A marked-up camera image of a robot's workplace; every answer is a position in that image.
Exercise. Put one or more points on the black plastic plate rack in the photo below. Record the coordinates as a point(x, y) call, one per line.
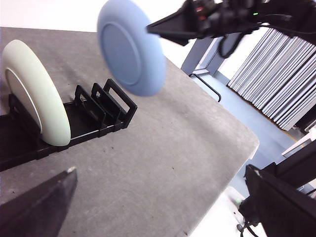
point(81, 121)

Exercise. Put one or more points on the black metal stand beam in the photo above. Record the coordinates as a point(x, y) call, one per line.
point(296, 163)

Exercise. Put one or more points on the black bent tube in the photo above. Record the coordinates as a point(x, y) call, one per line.
point(218, 95)

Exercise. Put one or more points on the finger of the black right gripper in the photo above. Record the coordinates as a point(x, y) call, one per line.
point(175, 24)

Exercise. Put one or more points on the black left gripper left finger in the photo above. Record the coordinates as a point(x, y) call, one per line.
point(37, 212)

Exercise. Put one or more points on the stack of grey panels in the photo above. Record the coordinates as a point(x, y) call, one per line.
point(271, 81)

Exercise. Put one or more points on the blue-grey metal table frame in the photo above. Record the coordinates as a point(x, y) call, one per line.
point(197, 56)

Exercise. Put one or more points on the blue round plate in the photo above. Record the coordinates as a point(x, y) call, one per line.
point(128, 54)

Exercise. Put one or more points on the green round plate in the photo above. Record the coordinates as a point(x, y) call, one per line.
point(42, 98)

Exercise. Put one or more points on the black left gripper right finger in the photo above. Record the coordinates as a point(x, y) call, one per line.
point(288, 212)

